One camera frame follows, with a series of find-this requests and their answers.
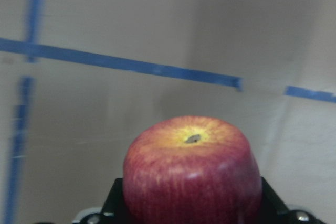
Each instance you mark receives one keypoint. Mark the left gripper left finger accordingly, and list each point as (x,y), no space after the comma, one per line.
(113,202)

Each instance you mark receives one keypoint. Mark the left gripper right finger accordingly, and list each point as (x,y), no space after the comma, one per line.
(271,204)

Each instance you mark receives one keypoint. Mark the red apple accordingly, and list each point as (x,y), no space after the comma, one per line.
(192,169)

